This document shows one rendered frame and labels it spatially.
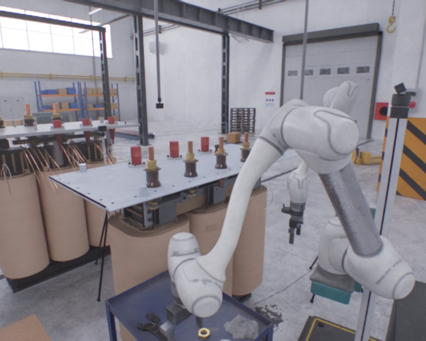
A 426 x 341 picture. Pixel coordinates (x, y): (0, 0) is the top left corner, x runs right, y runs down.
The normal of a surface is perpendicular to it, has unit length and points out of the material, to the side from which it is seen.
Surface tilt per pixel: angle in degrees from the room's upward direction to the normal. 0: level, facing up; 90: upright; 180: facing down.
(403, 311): 0
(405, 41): 90
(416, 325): 0
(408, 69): 90
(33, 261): 90
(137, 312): 0
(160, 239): 90
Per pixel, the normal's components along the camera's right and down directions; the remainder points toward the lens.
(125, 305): 0.00, -0.97
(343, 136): 0.29, 0.15
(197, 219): -0.11, 0.25
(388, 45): -0.68, 0.18
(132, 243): -0.48, 0.22
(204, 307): 0.26, 0.36
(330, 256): -0.91, 0.11
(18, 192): 0.73, 0.17
